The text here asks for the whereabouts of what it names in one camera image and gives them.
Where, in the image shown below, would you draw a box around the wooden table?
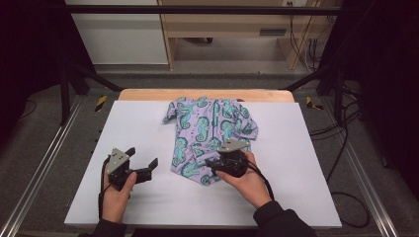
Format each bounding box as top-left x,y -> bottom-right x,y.
117,88 -> 295,104

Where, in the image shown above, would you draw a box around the person's right hand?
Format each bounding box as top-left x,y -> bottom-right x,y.
214,148 -> 274,210

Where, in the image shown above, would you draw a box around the black frame strut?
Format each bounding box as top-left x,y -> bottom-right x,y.
59,61 -> 124,126
279,62 -> 346,127

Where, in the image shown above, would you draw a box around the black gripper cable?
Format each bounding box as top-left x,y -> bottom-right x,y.
246,161 -> 276,201
97,156 -> 113,221

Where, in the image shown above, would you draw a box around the hanging cables under desk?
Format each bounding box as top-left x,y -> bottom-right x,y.
288,0 -> 334,73

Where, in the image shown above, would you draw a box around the white cabinet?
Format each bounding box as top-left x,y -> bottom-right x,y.
64,0 -> 170,65

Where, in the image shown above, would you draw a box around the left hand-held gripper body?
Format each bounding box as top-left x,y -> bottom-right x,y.
106,147 -> 153,193

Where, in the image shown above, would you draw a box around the black floor cables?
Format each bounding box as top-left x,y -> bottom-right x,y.
308,82 -> 372,229

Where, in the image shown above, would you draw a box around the aluminium rail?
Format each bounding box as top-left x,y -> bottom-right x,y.
0,95 -> 84,237
319,96 -> 400,237

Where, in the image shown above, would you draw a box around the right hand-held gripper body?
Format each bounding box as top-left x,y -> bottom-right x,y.
210,138 -> 252,179

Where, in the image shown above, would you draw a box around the right yellow clamp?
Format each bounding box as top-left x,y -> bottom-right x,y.
305,96 -> 324,112

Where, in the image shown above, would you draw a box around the purple seahorse print baby garment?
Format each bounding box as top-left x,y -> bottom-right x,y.
162,96 -> 260,187

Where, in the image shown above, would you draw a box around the black curtain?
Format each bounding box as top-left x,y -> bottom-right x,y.
0,0 -> 97,149
320,0 -> 419,194

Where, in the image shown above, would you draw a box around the thin black floor cable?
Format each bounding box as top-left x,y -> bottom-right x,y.
19,98 -> 38,120

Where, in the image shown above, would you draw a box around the person's left hand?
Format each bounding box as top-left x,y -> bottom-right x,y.
102,161 -> 138,225

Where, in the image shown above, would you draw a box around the black horizontal frame bar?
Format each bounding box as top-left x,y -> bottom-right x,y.
65,4 -> 344,16

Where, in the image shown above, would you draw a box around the light wooden desk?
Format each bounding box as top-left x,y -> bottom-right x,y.
156,0 -> 344,71

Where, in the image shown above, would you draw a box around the white board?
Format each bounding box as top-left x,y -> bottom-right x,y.
63,100 -> 343,230

